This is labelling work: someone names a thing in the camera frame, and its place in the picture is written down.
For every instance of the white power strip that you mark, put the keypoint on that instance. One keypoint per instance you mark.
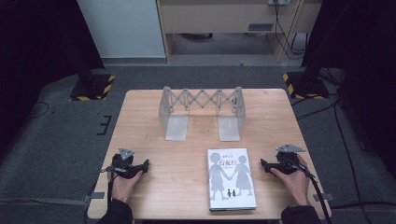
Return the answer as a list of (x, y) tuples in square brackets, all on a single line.
[(278, 2)]

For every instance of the white book with grey figures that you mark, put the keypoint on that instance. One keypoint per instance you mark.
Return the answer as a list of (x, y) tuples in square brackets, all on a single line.
[(230, 180)]

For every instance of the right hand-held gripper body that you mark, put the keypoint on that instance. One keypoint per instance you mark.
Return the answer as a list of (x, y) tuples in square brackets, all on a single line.
[(287, 160)]

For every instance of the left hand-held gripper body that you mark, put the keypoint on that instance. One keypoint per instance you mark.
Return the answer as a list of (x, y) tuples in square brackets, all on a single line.
[(125, 169)]

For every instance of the black curtain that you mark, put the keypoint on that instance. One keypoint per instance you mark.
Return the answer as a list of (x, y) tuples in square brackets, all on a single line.
[(40, 46), (361, 62)]

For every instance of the light wooden desk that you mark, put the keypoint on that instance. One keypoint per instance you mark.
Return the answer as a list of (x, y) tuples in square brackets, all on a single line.
[(218, 18)]

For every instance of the stand base with hazard tape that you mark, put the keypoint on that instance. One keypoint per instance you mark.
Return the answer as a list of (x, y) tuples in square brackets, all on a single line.
[(306, 86), (93, 87)]

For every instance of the grey expandable metal book rack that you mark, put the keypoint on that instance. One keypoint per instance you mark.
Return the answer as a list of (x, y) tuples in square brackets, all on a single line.
[(202, 102)]

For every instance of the person's right hand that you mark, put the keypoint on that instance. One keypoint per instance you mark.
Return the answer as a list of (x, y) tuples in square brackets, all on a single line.
[(297, 185)]

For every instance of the grey table bracket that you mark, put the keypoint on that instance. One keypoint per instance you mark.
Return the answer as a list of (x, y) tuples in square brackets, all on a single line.
[(323, 196), (93, 197)]

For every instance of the person's left hand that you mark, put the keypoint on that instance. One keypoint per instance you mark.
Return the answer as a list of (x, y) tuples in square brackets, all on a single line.
[(123, 188)]

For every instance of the white panel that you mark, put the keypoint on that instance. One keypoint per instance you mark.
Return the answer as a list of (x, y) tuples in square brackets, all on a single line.
[(121, 28)]

